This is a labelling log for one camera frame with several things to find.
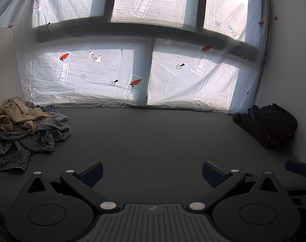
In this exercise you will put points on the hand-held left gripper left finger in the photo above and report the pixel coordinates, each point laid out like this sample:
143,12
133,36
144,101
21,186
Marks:
92,175

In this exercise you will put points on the plain light blue garment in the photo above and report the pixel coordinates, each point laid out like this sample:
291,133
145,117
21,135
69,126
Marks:
62,117

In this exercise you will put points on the printed translucent plastic sheet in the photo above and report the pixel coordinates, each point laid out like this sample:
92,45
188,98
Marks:
97,80

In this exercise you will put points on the light blue printed garment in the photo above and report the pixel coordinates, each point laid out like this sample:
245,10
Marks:
1,148

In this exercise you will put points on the beige long-sleeve shirt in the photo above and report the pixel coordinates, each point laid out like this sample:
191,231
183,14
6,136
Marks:
11,116

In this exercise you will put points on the stack of dark folded clothes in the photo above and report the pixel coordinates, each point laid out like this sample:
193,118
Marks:
269,126

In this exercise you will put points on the grey sweatshirt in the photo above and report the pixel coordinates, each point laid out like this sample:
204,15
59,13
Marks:
46,133

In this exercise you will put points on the blue plaid garment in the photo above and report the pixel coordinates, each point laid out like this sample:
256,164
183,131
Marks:
12,161
50,109

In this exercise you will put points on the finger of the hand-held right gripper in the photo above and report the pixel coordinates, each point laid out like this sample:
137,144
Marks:
304,192
295,167

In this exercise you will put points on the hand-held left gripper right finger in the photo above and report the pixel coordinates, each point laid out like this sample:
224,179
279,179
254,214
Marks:
213,175

